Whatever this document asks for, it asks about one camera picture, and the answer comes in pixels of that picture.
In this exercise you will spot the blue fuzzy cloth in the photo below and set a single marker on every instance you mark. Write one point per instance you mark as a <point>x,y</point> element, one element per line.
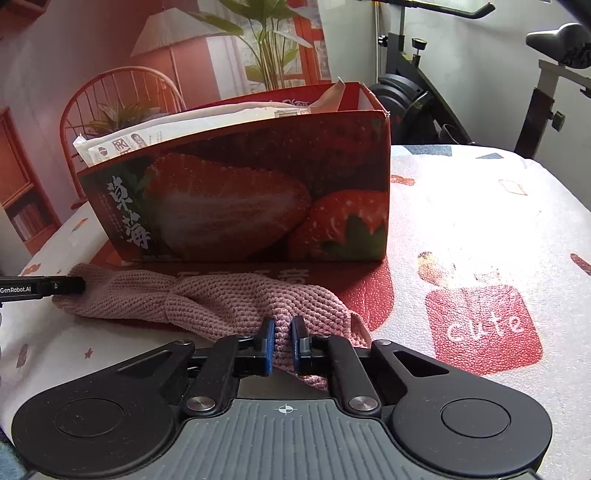
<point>11,461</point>

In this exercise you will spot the pink knit headband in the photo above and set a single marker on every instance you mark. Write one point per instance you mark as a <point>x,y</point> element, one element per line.
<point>207,300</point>

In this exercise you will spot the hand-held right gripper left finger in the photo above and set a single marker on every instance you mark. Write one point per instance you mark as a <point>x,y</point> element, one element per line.
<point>267,350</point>

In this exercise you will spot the plain white packet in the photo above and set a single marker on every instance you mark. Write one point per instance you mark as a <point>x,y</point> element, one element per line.
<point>221,115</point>

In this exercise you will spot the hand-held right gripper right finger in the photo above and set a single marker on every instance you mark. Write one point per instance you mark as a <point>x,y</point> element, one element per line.
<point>298,350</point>

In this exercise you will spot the red strawberry print box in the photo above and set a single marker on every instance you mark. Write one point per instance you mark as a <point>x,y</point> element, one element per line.
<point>231,207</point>

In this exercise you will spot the room scene wall poster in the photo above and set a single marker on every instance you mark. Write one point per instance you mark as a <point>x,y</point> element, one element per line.
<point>207,55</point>

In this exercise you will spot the beige torn packet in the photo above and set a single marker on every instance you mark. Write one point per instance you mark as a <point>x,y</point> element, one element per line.
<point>330,94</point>

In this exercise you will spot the black exercise bike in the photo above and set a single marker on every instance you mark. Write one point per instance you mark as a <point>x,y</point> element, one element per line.
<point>415,92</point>

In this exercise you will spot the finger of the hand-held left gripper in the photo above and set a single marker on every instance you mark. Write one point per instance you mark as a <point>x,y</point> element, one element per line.
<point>64,286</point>

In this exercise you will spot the white printed packet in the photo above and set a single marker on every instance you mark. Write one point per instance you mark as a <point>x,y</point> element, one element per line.
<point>120,145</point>

